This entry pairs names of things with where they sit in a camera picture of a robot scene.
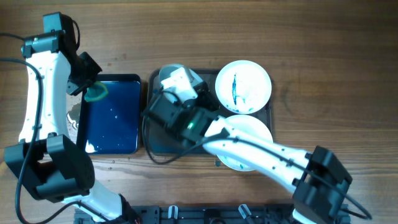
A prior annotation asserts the dark grey serving tray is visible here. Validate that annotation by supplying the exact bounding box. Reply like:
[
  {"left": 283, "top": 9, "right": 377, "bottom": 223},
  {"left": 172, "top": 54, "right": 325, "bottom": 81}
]
[{"left": 145, "top": 68, "right": 274, "bottom": 156}]

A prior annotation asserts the green sponge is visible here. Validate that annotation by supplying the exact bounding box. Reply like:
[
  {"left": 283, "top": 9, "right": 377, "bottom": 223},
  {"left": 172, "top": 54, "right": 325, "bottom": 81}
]
[{"left": 84, "top": 82, "right": 109, "bottom": 102}]

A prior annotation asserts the white plate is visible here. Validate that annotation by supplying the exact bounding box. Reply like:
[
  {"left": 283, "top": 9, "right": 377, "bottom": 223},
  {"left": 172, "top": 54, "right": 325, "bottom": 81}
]
[
  {"left": 159, "top": 63, "right": 205, "bottom": 94},
  {"left": 215, "top": 60, "right": 272, "bottom": 114},
  {"left": 217, "top": 114, "right": 273, "bottom": 172}
]

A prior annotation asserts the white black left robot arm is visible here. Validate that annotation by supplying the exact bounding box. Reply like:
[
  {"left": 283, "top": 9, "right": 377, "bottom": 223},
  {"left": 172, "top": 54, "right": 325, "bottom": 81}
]
[{"left": 4, "top": 12, "right": 141, "bottom": 223}]

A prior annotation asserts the water puddle on table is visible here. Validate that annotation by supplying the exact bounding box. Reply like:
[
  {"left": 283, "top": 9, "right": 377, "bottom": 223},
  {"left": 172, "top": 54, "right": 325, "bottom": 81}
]
[{"left": 67, "top": 93, "right": 82, "bottom": 129}]

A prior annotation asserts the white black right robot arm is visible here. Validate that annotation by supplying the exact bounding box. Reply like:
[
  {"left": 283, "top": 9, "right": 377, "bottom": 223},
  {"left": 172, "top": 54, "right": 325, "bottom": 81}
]
[{"left": 143, "top": 90, "right": 352, "bottom": 223}]

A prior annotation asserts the blue water basin tray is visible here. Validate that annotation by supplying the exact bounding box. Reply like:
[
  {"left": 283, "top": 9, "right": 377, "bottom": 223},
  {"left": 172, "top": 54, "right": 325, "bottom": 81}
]
[{"left": 76, "top": 74, "right": 141, "bottom": 154}]

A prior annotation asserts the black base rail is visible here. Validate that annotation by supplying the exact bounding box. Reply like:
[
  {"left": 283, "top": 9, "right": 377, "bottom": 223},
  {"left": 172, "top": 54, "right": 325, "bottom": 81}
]
[{"left": 73, "top": 203, "right": 351, "bottom": 224}]

